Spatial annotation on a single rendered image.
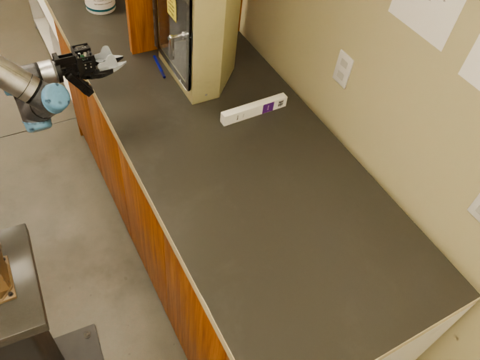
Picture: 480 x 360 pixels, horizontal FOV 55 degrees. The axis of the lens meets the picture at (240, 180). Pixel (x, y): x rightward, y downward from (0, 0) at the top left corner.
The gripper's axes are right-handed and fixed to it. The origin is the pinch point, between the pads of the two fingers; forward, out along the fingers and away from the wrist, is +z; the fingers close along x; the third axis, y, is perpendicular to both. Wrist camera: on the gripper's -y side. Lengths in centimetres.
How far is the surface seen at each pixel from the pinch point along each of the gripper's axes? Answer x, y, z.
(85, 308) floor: -17, -115, -35
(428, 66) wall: -60, 22, 66
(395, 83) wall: -53, 10, 66
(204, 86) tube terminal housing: -5.8, -14.0, 27.4
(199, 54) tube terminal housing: -5.7, 0.1, 25.1
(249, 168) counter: -41, -21, 27
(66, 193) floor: 52, -115, -24
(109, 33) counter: 49, -21, 10
